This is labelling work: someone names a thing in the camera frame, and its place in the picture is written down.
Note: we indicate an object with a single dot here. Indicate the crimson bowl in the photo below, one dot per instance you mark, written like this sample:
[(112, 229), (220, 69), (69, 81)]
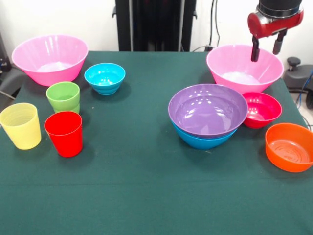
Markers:
[(264, 110)]

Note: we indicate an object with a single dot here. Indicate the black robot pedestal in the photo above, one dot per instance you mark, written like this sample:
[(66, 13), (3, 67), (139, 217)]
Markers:
[(156, 24)]

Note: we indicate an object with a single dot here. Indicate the small blue bowl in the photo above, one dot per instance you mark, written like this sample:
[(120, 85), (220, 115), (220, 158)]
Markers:
[(105, 76)]

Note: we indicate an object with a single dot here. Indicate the large pink bowl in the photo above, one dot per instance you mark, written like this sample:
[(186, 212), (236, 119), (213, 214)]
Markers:
[(53, 77), (244, 83)]

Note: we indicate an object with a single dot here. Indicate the dark green tablecloth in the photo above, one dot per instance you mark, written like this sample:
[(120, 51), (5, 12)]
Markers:
[(137, 183)]

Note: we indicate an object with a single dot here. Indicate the black rounded floor base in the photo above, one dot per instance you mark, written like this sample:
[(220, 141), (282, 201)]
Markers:
[(297, 76)]

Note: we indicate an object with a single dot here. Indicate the dark grey chair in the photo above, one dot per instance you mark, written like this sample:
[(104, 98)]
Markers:
[(9, 80)]

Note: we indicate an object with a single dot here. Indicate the large blue bowl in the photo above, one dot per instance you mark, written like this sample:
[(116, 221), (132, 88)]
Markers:
[(203, 143)]

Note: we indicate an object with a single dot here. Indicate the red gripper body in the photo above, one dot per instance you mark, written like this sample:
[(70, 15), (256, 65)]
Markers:
[(259, 28)]

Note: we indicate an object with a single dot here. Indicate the red cup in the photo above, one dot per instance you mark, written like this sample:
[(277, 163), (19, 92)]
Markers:
[(66, 139)]

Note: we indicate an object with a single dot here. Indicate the green cup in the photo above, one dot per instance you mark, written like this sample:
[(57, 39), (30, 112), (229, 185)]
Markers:
[(62, 95)]

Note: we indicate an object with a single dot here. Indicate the purple bowl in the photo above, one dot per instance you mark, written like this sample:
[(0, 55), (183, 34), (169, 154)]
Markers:
[(207, 115)]

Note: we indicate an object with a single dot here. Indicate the orange bowl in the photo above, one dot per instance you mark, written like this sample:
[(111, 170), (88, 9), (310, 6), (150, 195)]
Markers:
[(288, 147)]

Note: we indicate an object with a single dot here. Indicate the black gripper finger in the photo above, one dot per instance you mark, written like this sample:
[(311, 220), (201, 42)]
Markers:
[(276, 47), (254, 52)]

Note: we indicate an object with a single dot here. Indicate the yellow cup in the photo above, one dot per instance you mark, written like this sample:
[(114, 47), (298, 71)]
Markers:
[(22, 132)]

